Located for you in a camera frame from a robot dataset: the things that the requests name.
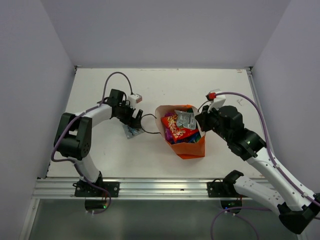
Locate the aluminium table edge rail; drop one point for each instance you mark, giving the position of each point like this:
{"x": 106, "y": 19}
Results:
{"x": 255, "y": 96}

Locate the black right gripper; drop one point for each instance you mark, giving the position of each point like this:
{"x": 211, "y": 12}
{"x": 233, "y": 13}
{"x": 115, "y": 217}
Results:
{"x": 202, "y": 118}

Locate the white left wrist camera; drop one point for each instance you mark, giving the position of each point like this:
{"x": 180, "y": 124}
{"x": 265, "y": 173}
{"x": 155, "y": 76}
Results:
{"x": 134, "y": 98}

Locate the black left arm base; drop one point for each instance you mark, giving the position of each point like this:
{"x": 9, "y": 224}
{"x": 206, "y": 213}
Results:
{"x": 100, "y": 188}

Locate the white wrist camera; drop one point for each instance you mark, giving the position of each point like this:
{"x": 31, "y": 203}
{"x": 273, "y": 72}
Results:
{"x": 134, "y": 98}
{"x": 216, "y": 99}

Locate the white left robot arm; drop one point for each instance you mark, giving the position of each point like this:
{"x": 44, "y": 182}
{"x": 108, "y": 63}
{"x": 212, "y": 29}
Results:
{"x": 73, "y": 138}

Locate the light blue snack packet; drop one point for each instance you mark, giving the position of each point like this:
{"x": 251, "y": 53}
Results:
{"x": 131, "y": 132}

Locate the purple snack bag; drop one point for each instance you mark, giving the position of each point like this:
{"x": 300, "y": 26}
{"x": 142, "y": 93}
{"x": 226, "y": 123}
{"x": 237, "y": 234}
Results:
{"x": 168, "y": 135}

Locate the red snack packet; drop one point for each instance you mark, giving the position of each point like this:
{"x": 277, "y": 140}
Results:
{"x": 177, "y": 132}

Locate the aluminium front mounting rail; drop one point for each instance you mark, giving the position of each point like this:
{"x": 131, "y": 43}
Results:
{"x": 129, "y": 188}

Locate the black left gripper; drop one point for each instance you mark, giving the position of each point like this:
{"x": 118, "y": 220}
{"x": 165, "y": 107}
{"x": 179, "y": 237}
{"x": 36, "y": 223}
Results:
{"x": 133, "y": 122}

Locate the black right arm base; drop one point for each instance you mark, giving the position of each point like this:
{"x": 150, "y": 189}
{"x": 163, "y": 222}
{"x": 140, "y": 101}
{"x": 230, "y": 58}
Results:
{"x": 224, "y": 187}

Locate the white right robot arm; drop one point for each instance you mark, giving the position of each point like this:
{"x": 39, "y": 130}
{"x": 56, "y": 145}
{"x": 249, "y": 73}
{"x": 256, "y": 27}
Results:
{"x": 294, "y": 204}

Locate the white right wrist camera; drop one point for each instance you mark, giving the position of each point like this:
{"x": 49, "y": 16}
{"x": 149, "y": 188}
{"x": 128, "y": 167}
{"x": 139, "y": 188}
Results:
{"x": 216, "y": 99}

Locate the silver grey snack packet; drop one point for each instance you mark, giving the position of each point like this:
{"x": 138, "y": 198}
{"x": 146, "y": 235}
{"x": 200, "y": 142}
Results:
{"x": 186, "y": 120}

